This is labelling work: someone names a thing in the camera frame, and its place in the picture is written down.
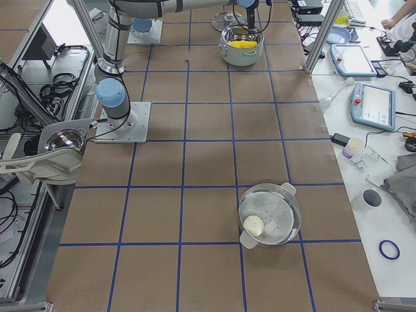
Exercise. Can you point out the grey cloth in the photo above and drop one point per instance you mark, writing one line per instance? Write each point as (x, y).
(401, 185)

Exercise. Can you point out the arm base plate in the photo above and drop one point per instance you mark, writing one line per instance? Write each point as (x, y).
(151, 38)
(134, 129)

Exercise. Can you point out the teach pendant near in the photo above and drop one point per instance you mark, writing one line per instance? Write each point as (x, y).
(373, 106)

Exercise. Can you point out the teach pendant far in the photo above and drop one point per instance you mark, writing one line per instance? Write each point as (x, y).
(351, 61)

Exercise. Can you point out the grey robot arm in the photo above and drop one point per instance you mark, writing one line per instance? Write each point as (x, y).
(124, 119)
(141, 26)

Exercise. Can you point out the yellow corn cob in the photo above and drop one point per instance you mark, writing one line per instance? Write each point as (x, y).
(243, 44)

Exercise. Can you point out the purple white jar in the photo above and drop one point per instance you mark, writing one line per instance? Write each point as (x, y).
(353, 146)

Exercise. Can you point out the pale green electric pot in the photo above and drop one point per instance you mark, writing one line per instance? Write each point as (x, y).
(240, 57)

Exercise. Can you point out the teach pendant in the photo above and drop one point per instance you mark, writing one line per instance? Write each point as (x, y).
(373, 106)
(351, 61)

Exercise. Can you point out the black power adapter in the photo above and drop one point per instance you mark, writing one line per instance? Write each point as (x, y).
(339, 139)

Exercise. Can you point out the aluminium frame post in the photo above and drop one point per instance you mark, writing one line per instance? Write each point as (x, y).
(329, 19)

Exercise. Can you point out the person hand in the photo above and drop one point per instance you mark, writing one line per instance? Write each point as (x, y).
(388, 23)

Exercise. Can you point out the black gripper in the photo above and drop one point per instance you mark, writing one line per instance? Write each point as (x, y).
(251, 15)

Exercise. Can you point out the clear plastic tray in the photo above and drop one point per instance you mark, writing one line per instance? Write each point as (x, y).
(363, 159)

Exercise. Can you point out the clear glass pot lid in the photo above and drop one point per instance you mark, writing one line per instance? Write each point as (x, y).
(221, 20)

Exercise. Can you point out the white cup dark inside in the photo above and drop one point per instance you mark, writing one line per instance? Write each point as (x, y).
(367, 200)

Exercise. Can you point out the steel pot with glass lid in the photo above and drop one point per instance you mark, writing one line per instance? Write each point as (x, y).
(269, 215)

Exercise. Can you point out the blue plate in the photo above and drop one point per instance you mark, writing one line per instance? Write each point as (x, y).
(338, 35)

